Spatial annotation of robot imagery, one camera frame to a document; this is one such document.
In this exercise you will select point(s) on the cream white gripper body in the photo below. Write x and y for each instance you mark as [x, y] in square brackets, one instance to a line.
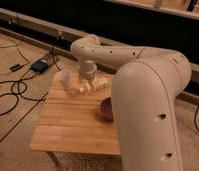
[87, 69]

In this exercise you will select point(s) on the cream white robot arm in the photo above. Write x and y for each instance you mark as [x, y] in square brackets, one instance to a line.
[144, 88]

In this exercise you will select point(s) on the translucent plastic cup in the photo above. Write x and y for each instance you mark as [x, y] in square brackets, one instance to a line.
[64, 77]

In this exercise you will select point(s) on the wooden slatted table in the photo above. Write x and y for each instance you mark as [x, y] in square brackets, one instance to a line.
[72, 123]

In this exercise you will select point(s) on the black power adapter box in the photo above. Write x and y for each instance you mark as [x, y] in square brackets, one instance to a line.
[39, 66]

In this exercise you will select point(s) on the small black device on floor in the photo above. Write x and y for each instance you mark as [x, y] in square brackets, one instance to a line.
[16, 67]

